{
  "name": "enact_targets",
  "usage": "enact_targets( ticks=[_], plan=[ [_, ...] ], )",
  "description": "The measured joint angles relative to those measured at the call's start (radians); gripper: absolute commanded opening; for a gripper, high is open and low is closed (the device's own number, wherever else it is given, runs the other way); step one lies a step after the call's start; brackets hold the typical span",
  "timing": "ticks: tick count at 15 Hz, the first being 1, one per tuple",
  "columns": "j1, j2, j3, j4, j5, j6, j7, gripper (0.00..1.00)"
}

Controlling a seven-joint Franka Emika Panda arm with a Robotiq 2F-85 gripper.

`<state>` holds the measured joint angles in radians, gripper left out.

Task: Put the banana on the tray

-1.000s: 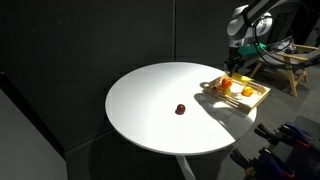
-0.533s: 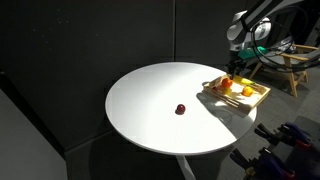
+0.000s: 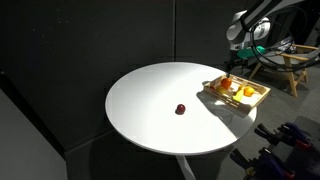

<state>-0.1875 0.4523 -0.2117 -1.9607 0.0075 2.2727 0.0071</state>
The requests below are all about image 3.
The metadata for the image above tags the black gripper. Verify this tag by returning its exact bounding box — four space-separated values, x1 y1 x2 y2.
224 57 250 80

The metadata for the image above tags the yellow banana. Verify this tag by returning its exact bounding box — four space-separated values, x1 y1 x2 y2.
232 84 246 103

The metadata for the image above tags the light wooden slatted tray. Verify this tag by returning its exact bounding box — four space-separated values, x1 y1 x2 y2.
203 73 272 116

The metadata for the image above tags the large orange fruit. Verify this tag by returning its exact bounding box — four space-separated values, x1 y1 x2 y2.
220 77 233 90

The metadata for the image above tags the yellow-orange round fruit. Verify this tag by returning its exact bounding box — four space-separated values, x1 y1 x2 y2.
243 86 256 98

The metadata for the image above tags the wooden chair grey cushion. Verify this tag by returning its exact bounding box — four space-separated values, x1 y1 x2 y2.
248 42 320 99

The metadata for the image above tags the clear plastic bag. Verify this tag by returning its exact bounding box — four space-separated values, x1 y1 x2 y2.
276 35 297 53

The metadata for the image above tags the dark red plum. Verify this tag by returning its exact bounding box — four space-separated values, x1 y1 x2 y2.
175 103 187 116

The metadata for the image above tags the perforated metal breadboard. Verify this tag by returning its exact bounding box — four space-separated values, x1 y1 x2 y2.
286 143 320 180

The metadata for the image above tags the green wrist camera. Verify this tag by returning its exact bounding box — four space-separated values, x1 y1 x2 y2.
236 45 267 60

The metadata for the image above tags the thick black looping cable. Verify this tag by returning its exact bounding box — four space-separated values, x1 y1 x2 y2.
247 5 320 73

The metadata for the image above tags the purple clamp orange handle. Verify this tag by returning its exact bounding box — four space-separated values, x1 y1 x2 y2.
229 147 297 180
279 122 313 149

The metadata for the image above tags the white table pedestal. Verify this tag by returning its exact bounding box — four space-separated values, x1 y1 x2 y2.
174 154 198 180

